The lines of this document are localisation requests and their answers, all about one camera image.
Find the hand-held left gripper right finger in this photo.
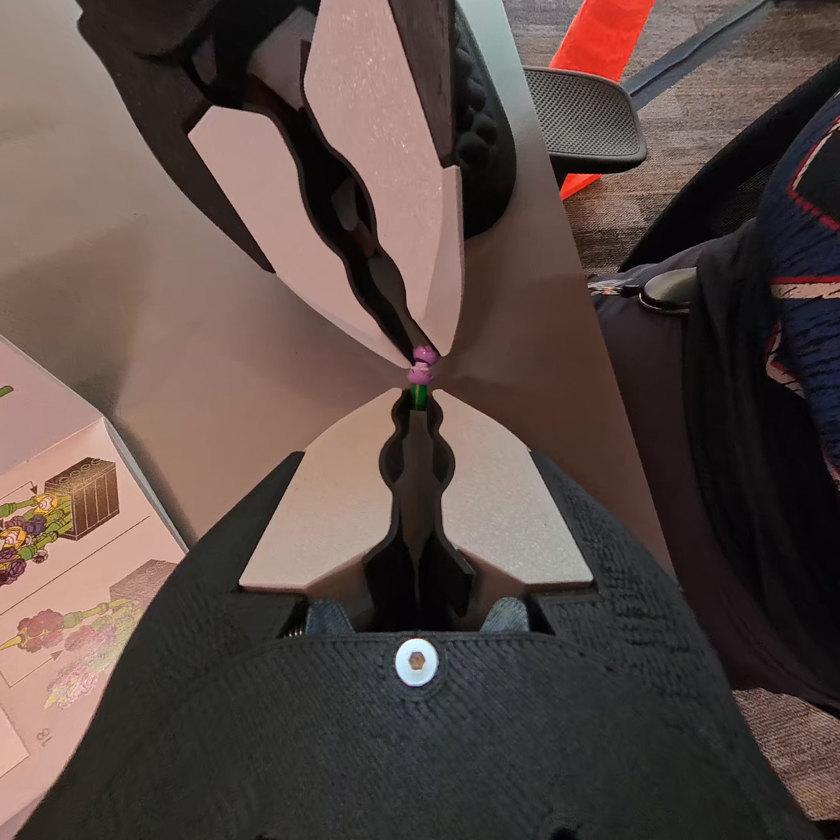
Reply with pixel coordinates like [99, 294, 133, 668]
[423, 389, 595, 620]

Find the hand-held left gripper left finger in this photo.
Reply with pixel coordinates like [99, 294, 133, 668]
[239, 389, 416, 620]

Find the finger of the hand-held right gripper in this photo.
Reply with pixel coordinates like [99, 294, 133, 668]
[302, 0, 468, 361]
[187, 104, 421, 376]

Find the grey desk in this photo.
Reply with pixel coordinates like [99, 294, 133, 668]
[0, 0, 677, 578]

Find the black wrist rest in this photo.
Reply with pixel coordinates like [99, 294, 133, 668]
[444, 0, 518, 240]

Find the orange traffic cone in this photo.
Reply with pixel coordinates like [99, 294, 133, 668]
[548, 0, 657, 202]

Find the instruction booklet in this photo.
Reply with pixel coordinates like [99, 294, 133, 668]
[0, 334, 193, 791]

